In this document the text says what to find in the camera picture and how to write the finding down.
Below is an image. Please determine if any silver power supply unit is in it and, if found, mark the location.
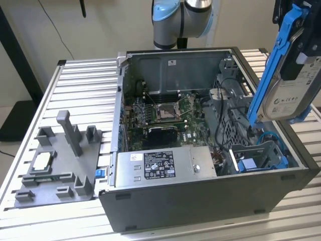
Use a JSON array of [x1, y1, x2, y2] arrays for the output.
[[114, 147, 217, 188]]

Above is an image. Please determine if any thin black wall cable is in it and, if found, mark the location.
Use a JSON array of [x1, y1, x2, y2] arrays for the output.
[[39, 0, 71, 60]]

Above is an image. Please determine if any black stand with base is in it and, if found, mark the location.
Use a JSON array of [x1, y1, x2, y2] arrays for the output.
[[0, 5, 45, 142]]

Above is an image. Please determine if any green motherboard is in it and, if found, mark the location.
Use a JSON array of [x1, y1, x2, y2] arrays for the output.
[[122, 92, 214, 153]]

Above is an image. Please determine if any black wire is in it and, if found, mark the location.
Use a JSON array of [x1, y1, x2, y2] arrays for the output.
[[215, 77, 244, 151]]

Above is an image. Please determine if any grey parts rack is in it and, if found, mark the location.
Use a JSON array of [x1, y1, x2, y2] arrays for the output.
[[14, 109, 103, 209]]

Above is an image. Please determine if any silver CPU chip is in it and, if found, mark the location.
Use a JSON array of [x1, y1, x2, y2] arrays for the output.
[[32, 153, 53, 173]]

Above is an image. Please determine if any blue carrier in bay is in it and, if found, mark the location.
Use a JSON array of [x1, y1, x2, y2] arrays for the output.
[[238, 160, 257, 173]]

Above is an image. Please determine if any hard disk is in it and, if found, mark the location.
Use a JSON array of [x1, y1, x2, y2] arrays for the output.
[[247, 2, 321, 130]]

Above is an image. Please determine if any grey disk bay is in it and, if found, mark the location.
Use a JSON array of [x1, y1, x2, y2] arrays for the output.
[[225, 140, 299, 174]]

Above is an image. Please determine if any black graphics card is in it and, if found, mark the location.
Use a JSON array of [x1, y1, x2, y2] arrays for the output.
[[146, 126, 179, 144]]

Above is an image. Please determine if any open black PC case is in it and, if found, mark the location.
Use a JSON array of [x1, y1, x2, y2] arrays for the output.
[[99, 46, 321, 233]]

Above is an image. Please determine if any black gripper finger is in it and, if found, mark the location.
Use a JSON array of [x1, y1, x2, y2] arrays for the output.
[[280, 50, 311, 81]]

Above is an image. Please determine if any blue wire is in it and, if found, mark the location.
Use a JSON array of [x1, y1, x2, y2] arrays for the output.
[[258, 129, 284, 163]]

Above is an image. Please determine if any grey metal drive cage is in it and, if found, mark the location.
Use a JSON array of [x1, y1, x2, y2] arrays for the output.
[[209, 59, 253, 146]]

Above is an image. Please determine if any CPU socket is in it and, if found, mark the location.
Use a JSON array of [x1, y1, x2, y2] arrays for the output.
[[155, 101, 183, 122]]

